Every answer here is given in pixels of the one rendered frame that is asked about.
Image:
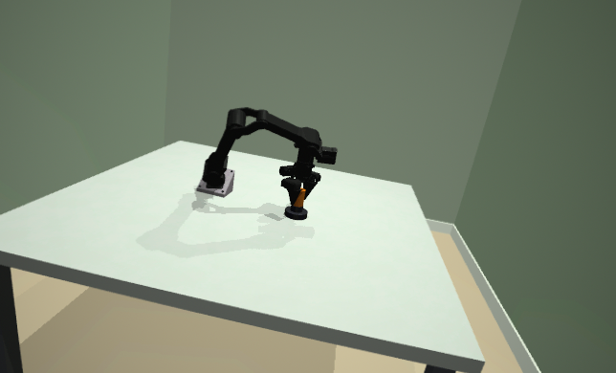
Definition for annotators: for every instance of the orange knob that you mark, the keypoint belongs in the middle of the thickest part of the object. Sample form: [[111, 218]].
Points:
[[300, 198]]

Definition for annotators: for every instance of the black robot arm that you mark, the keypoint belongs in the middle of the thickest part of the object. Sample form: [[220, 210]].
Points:
[[305, 138]]

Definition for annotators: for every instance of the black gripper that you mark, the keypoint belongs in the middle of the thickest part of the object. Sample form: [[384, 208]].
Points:
[[304, 175]]

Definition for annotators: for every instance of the dark grey round pedestal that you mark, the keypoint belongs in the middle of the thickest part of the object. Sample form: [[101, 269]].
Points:
[[296, 213]]

